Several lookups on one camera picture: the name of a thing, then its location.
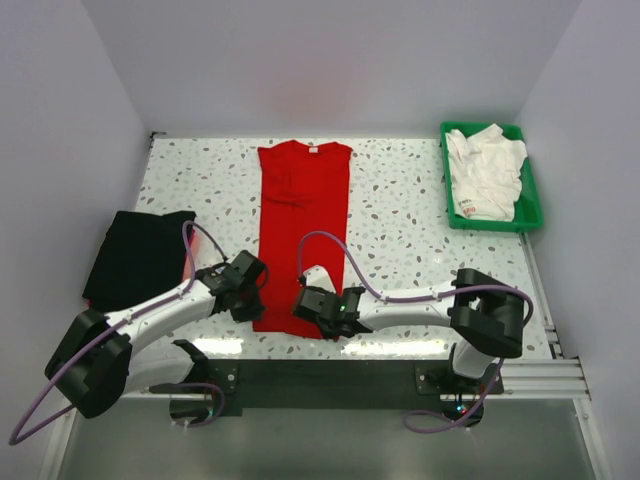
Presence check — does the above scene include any red t-shirt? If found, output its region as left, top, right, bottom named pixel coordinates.
left=252, top=140, right=352, bottom=339

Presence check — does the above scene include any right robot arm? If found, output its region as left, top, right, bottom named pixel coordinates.
left=292, top=266, right=533, bottom=395

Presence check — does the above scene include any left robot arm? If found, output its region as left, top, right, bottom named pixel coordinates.
left=45, top=250, right=269, bottom=419

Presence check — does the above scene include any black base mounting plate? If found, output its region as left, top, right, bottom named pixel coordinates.
left=168, top=357, right=504, bottom=430

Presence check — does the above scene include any black folded t-shirt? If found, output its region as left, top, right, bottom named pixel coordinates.
left=83, top=211, right=196, bottom=312

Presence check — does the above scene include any white t-shirt in bin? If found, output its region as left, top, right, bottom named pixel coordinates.
left=445, top=124, right=528, bottom=222

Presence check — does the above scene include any green plastic bin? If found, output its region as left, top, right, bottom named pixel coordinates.
left=440, top=121, right=543, bottom=233

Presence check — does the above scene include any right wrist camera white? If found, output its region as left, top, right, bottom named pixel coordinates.
left=299, top=265, right=336, bottom=293

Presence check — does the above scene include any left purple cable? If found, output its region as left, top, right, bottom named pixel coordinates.
left=8, top=219, right=231, bottom=446

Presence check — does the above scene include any aluminium frame rail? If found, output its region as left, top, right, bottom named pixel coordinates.
left=501, top=234, right=591, bottom=401

